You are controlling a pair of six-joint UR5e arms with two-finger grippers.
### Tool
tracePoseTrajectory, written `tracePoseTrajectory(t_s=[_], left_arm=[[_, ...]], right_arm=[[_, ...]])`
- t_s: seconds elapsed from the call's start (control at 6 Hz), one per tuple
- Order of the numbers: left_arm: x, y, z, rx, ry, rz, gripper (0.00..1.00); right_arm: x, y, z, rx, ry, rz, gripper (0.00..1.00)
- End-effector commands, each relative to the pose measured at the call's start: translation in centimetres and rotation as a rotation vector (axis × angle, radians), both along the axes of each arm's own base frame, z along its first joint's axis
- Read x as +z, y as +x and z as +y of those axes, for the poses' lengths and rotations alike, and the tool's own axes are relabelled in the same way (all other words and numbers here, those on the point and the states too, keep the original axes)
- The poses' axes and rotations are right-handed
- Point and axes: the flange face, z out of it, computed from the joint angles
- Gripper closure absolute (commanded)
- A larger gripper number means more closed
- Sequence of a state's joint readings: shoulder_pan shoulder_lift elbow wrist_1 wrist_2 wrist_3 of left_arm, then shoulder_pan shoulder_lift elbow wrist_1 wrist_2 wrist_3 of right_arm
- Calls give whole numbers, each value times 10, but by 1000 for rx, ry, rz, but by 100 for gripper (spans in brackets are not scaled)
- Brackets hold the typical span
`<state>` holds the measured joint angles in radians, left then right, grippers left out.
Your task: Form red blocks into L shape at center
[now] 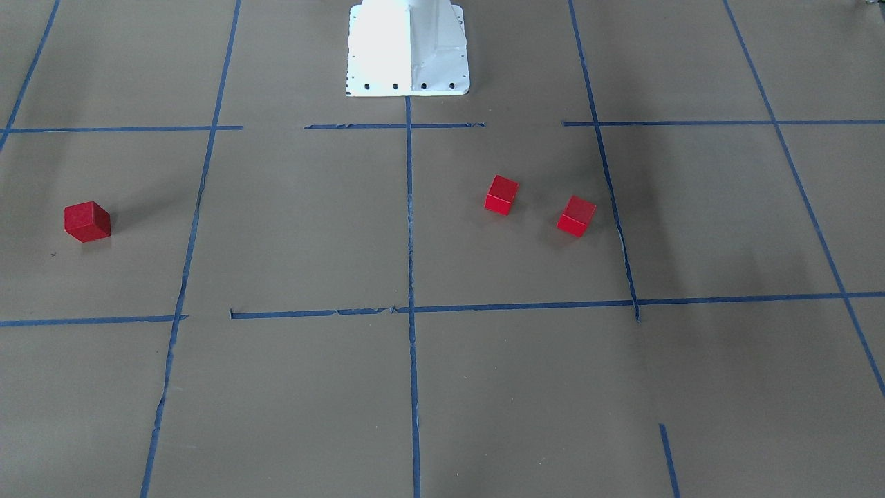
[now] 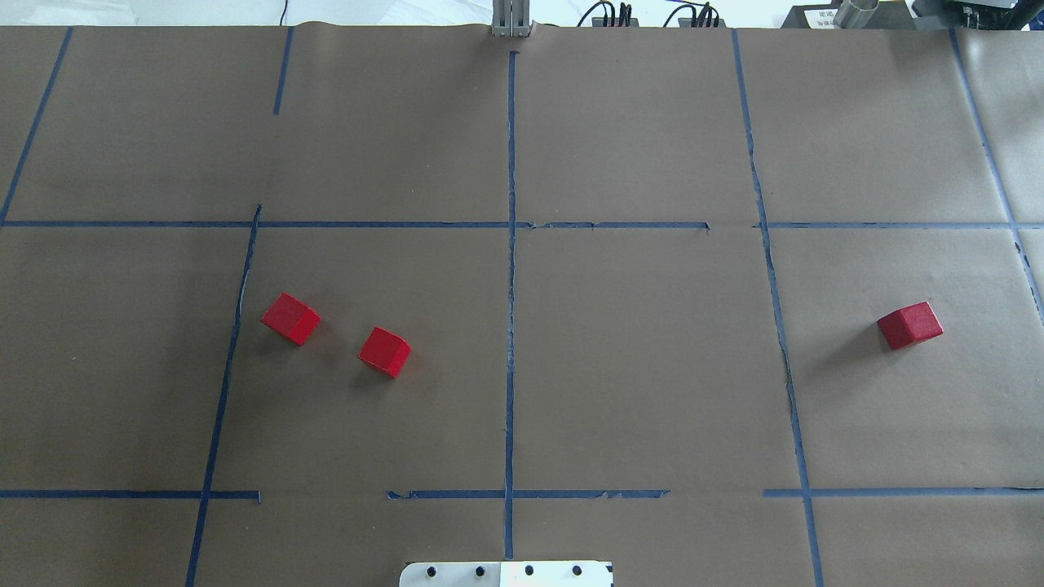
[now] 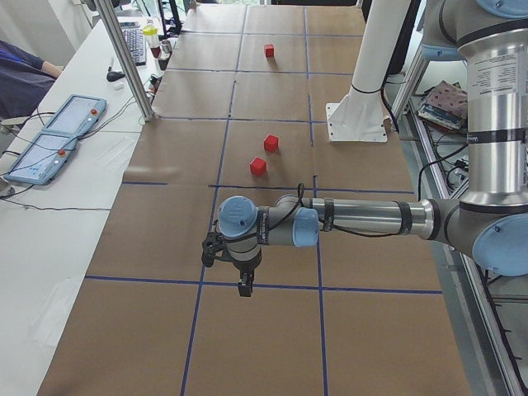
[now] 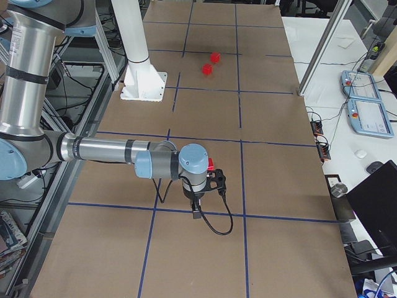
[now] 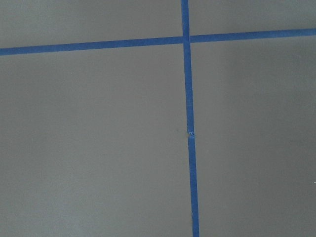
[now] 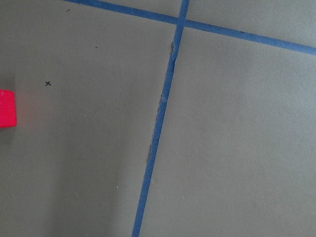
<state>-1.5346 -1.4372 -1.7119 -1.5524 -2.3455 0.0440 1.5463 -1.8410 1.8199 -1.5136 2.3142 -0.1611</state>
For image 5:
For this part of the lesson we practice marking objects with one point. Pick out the brown paper mat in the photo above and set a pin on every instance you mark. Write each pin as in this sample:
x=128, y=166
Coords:
x=93, y=143

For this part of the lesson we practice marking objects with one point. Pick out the blue tape line lengthwise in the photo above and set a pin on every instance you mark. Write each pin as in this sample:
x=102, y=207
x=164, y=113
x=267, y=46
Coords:
x=190, y=116

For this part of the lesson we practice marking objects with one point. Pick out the blue tape line crosswise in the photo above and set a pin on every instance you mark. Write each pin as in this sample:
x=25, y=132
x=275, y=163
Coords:
x=156, y=41

